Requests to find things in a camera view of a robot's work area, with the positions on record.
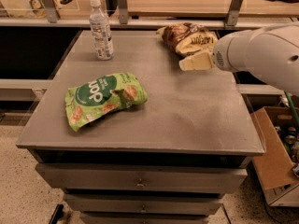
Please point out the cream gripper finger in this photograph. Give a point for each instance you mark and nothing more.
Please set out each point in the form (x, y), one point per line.
(200, 60)

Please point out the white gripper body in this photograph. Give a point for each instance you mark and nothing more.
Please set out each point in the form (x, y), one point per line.
(221, 57)

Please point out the brown chip bag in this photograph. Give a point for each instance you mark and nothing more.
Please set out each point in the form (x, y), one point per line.
(185, 39)

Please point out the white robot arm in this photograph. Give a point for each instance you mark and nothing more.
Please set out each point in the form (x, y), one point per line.
(270, 54)

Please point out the green rice chip bag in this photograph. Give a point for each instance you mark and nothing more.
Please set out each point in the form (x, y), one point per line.
(94, 99)

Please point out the snack bag behind glass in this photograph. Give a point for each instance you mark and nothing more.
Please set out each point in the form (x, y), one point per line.
(29, 8)

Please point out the cans in box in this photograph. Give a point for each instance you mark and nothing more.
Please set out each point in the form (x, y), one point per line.
(289, 139)

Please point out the grey drawer cabinet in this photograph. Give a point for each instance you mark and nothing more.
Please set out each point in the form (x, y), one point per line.
(191, 119)

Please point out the clear plastic water bottle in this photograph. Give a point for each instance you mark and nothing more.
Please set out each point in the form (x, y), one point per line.
(102, 36)

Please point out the cardboard box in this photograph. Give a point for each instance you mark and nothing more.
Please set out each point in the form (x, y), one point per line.
(274, 168)

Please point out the top drawer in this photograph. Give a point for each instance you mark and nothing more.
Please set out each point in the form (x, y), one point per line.
(143, 178)

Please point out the drawer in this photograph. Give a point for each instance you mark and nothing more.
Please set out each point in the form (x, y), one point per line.
(143, 204)
(118, 218)
(143, 178)

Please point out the middle drawer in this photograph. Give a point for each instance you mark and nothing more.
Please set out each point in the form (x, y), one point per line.
(143, 204)

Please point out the bottom drawer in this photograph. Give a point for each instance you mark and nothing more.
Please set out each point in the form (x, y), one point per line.
(118, 218)

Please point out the right metal bracket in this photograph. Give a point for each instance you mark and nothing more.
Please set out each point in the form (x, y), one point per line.
(233, 13)

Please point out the metal bracket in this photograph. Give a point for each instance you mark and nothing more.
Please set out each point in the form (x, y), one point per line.
(123, 11)
(233, 13)

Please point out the middle metal bracket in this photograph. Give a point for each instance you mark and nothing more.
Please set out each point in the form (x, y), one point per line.
(123, 11)

